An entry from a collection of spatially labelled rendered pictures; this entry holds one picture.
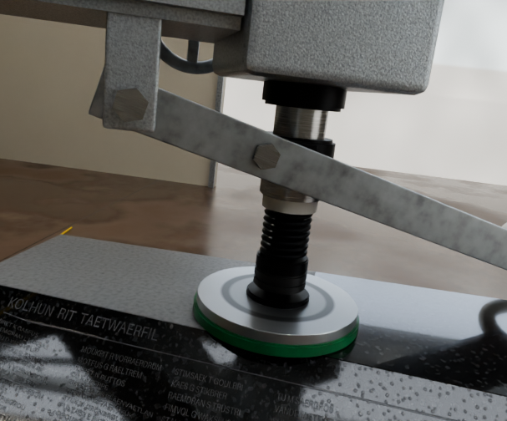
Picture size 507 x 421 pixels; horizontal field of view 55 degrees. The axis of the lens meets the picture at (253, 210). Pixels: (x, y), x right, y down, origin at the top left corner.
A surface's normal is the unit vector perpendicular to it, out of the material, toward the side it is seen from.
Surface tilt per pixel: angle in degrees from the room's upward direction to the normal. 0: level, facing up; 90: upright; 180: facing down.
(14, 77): 90
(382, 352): 0
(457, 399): 45
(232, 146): 90
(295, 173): 90
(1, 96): 90
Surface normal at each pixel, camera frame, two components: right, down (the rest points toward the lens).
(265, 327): 0.11, -0.96
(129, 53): 0.22, 0.25
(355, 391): -0.08, -0.54
